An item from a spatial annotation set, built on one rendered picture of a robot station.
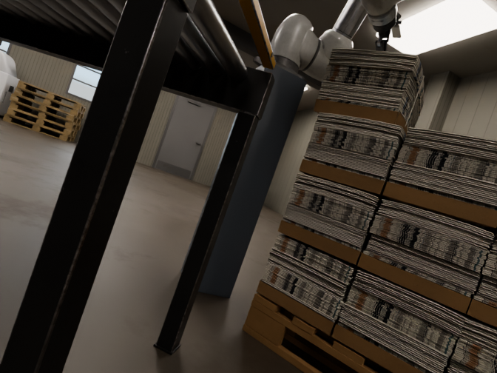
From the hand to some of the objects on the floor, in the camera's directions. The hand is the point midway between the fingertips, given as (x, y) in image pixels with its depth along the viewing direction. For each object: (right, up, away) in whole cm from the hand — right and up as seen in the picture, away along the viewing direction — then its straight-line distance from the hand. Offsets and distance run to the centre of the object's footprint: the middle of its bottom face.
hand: (390, 50), depth 121 cm
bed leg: (-78, -97, -34) cm, 129 cm away
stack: (-2, -124, -25) cm, 126 cm away
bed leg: (-88, -94, -83) cm, 153 cm away
